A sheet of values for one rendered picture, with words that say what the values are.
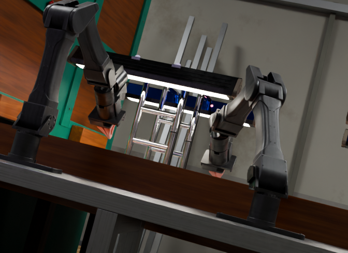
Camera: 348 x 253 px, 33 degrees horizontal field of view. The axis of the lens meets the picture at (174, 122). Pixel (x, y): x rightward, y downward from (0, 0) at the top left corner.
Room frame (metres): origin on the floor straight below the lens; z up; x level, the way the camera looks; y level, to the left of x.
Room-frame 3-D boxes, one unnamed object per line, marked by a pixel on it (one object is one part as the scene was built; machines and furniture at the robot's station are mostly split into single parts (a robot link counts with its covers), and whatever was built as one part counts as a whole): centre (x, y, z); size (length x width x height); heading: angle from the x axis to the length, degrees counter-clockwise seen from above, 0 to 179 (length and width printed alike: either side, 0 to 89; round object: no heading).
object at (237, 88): (1.99, 0.11, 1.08); 0.62 x 0.08 x 0.07; 74
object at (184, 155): (2.45, -0.03, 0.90); 0.20 x 0.19 x 0.45; 74
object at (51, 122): (1.46, 0.34, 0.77); 0.09 x 0.06 x 0.06; 68
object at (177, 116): (2.07, 0.09, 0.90); 0.20 x 0.19 x 0.45; 74
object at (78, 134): (2.71, 0.36, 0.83); 0.30 x 0.06 x 0.07; 164
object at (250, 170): (1.35, -0.24, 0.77); 0.09 x 0.06 x 0.06; 102
